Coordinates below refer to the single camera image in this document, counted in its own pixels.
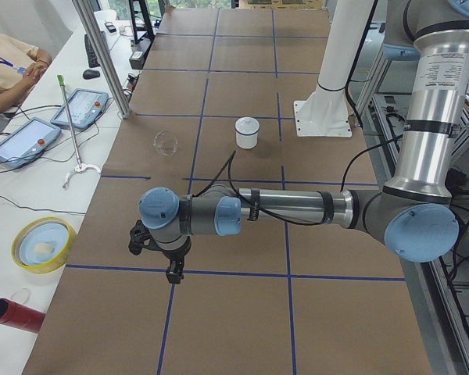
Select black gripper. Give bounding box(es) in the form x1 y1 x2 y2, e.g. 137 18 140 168
163 242 191 284

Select white cup lid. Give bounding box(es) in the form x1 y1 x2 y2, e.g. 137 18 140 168
234 117 260 136

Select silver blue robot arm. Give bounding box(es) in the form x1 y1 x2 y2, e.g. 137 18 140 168
128 1 469 284

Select white enamel cup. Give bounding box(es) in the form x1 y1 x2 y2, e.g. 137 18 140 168
235 131 259 149

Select yellow tape roll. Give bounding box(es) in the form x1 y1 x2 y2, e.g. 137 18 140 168
11 216 77 274

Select metal reacher grabber stick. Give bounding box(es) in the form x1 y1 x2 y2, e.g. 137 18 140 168
57 75 102 189

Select red cardboard tube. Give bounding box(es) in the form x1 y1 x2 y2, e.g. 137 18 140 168
0 298 45 334

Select brown cardboard table cover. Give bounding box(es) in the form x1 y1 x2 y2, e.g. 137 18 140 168
24 9 431 374

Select far teach pendant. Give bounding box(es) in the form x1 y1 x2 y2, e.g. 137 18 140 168
66 88 109 130

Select teach pendant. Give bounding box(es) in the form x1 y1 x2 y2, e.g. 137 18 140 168
0 117 61 168
66 88 109 130

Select near teach pendant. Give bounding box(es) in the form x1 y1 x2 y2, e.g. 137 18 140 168
0 117 61 168

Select grey power adapter box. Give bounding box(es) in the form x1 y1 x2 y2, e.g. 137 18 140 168
129 38 152 70

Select black computer mouse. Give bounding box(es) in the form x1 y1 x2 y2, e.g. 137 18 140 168
82 69 101 80

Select black keyboard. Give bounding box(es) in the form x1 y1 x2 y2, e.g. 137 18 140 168
84 34 99 68

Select seated person beige shirt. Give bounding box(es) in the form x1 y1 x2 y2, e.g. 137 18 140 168
0 33 52 115

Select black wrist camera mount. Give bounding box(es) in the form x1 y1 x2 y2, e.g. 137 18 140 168
128 220 152 255

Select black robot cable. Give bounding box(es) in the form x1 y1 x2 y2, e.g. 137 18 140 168
191 149 406 227

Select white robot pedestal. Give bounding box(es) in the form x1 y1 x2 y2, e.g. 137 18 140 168
294 0 377 138

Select aluminium frame post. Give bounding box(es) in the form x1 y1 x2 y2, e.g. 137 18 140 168
73 0 131 119

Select black stand frame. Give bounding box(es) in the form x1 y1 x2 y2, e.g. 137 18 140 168
127 0 157 47

